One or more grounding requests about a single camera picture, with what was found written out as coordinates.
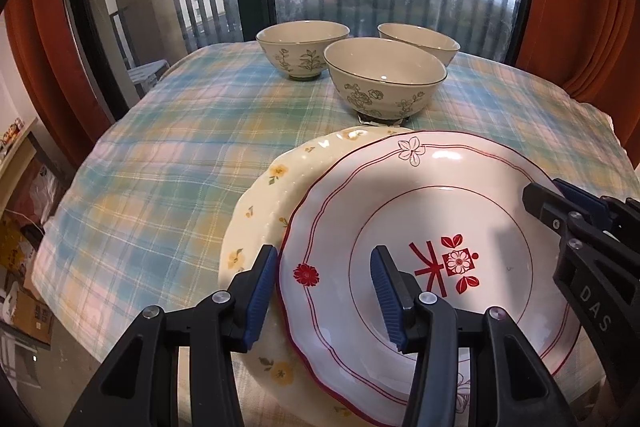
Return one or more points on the cardboard box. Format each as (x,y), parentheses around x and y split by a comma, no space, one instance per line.
(32,319)

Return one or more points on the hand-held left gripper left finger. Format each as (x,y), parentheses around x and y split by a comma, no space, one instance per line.
(260,297)

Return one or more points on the plaid tablecloth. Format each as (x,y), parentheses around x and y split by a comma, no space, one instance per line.
(165,157)

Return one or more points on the white plastic crate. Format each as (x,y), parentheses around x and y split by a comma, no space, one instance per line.
(147,74)

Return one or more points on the red curtain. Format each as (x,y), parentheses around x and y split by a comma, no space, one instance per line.
(45,57)
(585,7)

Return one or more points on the white plate with red pattern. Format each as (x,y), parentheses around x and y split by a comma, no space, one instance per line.
(400,207)

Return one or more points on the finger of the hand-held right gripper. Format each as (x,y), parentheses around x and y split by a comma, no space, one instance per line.
(547,209)
(585,202)

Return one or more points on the large yellow floral plate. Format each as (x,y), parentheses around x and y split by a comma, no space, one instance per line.
(260,207)

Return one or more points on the wooden shelf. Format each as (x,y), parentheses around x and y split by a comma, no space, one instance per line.
(20,157)

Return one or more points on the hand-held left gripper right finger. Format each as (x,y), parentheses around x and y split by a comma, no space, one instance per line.
(387,297)

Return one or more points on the beige floral bowl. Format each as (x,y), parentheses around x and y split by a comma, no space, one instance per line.
(425,39)
(295,52)
(385,77)

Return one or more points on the small figurines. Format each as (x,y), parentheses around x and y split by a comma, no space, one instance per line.
(11,134)

